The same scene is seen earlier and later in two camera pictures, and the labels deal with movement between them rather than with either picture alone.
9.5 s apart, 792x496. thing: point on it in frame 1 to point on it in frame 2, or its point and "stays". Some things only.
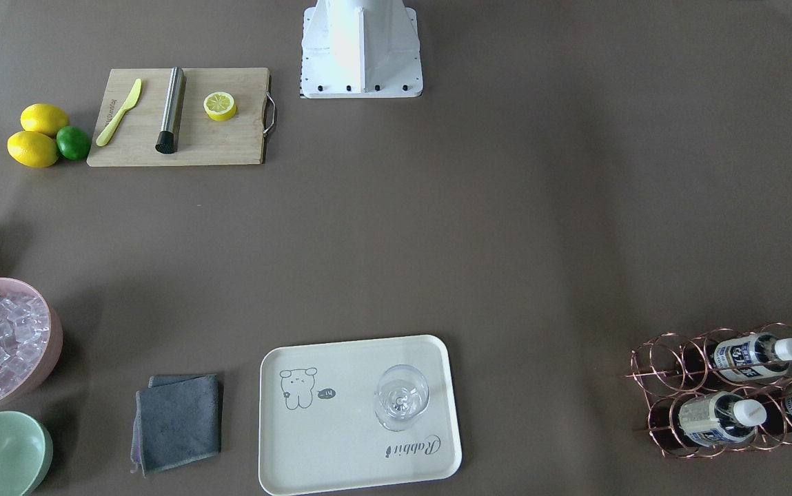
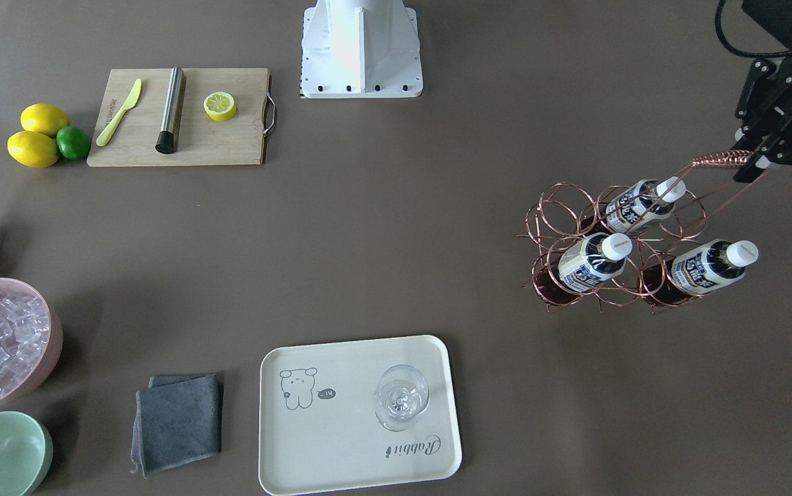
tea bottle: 702,423 to 596,258
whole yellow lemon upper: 43,118 stays
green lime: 73,143 stays
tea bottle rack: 751,357 to 645,202
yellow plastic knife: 105,134 stays
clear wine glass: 401,392 stays
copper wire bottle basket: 716,390 to 609,246
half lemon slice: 220,106 stays
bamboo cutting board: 201,140 stays
